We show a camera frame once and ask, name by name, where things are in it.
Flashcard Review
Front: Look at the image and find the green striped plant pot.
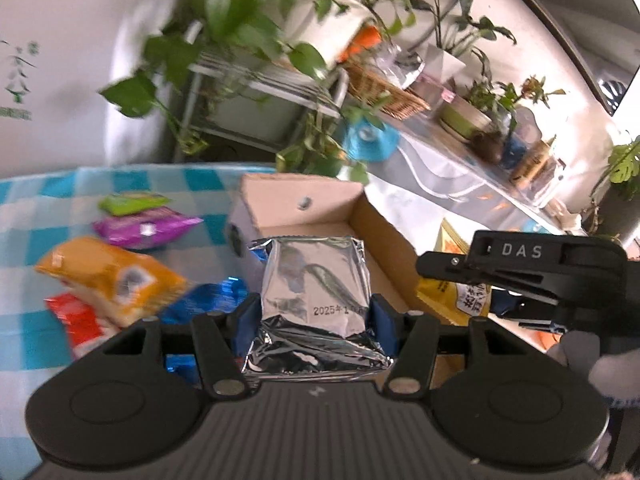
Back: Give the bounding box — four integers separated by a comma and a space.
439, 95, 495, 142

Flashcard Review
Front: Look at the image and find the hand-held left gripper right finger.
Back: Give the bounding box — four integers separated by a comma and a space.
370, 295, 543, 401

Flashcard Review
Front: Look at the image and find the white square plant pot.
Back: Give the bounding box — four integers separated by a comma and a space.
409, 42, 470, 82

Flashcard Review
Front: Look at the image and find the small green potted plant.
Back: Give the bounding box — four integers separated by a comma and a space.
460, 75, 506, 111

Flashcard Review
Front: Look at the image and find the small brown pot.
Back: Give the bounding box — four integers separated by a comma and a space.
471, 130, 507, 164

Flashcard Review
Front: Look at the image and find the blue snack packet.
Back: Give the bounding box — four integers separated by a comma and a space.
160, 280, 251, 386

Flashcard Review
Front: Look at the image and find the dark screen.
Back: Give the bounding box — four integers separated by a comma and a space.
487, 0, 640, 117

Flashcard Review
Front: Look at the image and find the golden can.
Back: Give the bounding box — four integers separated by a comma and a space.
509, 139, 552, 184

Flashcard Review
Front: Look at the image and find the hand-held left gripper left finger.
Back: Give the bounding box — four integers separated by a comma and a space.
102, 294, 262, 401

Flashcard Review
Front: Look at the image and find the orange snack packet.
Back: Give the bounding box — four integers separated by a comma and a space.
34, 236, 192, 328

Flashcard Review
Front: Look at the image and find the purple snack packet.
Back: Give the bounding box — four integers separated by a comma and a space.
92, 207, 204, 251

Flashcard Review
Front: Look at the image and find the monstera plant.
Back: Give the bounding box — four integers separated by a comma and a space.
589, 137, 640, 243

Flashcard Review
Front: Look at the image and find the large leafy green plant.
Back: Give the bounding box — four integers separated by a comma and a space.
99, 0, 396, 183

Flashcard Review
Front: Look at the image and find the yellow snack packet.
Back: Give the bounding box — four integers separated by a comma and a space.
416, 219, 495, 327

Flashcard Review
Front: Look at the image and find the red snack packet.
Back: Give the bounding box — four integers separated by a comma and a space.
45, 294, 122, 361

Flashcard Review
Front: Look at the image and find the silver foil snack packet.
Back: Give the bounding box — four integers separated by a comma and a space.
242, 236, 396, 386

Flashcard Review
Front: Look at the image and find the blue bottle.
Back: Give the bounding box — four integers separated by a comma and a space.
500, 105, 542, 171

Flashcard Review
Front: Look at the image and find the clear jar with pink label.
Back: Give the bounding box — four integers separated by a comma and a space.
414, 76, 457, 107

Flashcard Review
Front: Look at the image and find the table with patterned cloth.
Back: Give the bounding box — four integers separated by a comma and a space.
364, 110, 588, 243

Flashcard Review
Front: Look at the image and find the tall dark leaf plant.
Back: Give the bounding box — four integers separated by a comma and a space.
360, 0, 518, 61

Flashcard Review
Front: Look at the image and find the person's right hand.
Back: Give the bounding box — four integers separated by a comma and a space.
547, 332, 640, 406

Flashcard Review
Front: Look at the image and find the white freezer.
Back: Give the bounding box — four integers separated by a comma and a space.
0, 0, 168, 173

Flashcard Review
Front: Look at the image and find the blue tape roll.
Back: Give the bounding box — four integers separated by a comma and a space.
342, 119, 402, 163

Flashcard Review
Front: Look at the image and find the green snack packet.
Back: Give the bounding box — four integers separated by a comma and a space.
97, 192, 173, 217

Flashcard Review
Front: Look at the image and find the cardboard box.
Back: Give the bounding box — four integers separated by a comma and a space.
226, 172, 473, 396

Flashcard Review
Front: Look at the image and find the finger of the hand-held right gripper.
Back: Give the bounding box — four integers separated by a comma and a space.
416, 251, 562, 307
491, 289, 569, 335

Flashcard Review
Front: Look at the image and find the small red leaf plant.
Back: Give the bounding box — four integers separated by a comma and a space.
500, 75, 567, 133

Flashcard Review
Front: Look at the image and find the wicker basket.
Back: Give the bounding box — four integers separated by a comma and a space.
344, 55, 432, 121

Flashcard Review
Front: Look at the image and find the large green plant white pot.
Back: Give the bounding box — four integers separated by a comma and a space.
172, 52, 351, 163

